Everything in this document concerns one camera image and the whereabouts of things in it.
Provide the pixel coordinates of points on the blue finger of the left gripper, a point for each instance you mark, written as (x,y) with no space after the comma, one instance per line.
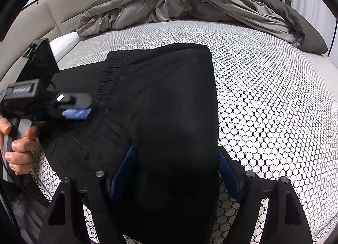
(76,113)

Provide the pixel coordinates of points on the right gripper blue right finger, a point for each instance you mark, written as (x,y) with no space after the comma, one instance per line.
(285,219)

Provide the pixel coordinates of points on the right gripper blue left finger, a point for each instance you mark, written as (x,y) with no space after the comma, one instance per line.
(65,222)

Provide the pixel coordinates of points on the black pants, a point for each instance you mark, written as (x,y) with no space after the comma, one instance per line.
(163,103)

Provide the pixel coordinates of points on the person's left hand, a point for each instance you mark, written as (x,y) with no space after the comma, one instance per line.
(19,157)

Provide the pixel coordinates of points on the white pillow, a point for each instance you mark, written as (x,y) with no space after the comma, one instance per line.
(62,45)

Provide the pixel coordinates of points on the beige upholstered headboard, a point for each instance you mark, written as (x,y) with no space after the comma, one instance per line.
(40,19)

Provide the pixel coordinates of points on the grey duvet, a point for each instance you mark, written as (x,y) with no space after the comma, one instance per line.
(269,16)

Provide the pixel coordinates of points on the white curtain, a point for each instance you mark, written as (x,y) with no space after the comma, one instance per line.
(319,16)

